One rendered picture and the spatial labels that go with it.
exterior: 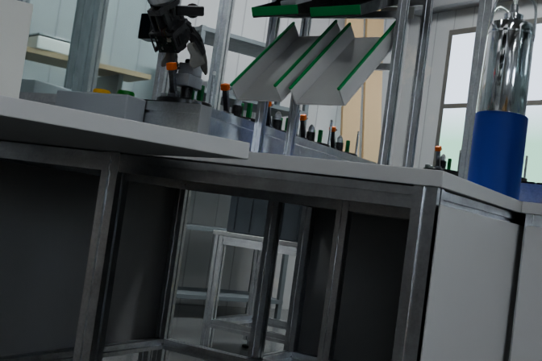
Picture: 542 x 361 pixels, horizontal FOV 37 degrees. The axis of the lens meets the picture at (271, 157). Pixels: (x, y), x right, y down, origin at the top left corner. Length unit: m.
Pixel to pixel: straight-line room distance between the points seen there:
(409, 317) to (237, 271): 4.72
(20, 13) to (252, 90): 0.56
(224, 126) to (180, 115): 0.12
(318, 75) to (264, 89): 0.13
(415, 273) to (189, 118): 0.63
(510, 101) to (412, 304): 1.13
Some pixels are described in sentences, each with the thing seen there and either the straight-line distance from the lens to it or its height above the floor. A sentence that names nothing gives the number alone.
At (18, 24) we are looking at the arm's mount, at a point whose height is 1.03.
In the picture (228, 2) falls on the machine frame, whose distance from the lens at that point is 3.35.
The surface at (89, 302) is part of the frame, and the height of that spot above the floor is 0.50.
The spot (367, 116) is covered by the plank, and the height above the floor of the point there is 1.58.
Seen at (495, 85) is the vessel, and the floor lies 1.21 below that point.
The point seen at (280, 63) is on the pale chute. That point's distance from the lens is 1.94.
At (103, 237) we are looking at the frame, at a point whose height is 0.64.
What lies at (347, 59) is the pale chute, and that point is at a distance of 1.89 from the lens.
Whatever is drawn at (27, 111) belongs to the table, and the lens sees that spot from 1.23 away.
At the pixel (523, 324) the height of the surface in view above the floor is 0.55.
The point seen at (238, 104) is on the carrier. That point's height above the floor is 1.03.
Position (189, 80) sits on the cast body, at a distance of 2.02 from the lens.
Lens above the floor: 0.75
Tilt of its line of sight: 4 degrees up
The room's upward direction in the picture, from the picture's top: 8 degrees clockwise
